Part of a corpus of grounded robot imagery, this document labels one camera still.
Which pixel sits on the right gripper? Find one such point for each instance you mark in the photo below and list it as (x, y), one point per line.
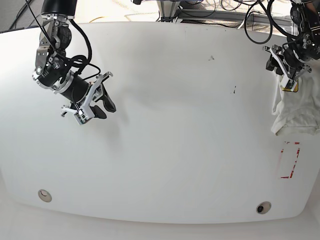
(60, 74)

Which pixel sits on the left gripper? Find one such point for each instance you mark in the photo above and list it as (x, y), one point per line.
(301, 48)

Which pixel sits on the white printed t-shirt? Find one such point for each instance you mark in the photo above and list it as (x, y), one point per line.
(297, 112)

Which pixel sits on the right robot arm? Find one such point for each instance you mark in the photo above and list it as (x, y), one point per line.
(64, 7)

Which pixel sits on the red tape rectangle marking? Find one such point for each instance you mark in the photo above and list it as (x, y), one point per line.
(288, 159)

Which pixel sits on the left table grommet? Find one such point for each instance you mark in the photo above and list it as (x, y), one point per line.
(45, 196)

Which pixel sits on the table grommet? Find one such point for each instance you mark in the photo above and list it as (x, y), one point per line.
(263, 207)
(45, 196)

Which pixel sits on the right table grommet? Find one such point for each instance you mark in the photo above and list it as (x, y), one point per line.
(263, 207)

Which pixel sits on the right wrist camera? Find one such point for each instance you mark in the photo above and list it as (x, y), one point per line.
(82, 117)

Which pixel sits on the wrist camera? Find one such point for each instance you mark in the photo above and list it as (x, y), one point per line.
(288, 83)
(82, 117)

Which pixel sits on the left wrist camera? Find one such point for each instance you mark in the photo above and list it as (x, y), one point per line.
(288, 83)

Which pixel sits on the aluminium table frame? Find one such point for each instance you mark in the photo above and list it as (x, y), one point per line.
(171, 10)

